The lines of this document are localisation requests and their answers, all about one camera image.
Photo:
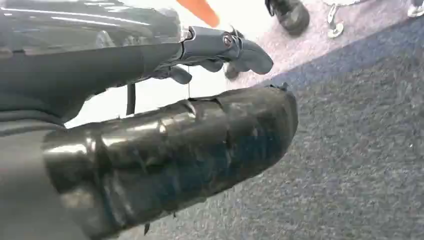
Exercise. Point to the person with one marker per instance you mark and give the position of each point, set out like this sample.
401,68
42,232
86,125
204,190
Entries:
291,15

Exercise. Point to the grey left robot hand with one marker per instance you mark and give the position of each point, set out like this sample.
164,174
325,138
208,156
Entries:
139,155

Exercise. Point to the chrome stool base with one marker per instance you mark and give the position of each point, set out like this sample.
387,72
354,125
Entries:
334,30

